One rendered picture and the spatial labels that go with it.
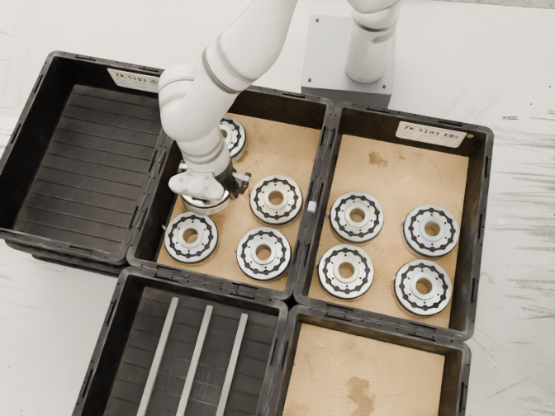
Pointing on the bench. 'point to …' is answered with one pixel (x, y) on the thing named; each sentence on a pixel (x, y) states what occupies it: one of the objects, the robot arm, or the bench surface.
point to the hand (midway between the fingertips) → (220, 190)
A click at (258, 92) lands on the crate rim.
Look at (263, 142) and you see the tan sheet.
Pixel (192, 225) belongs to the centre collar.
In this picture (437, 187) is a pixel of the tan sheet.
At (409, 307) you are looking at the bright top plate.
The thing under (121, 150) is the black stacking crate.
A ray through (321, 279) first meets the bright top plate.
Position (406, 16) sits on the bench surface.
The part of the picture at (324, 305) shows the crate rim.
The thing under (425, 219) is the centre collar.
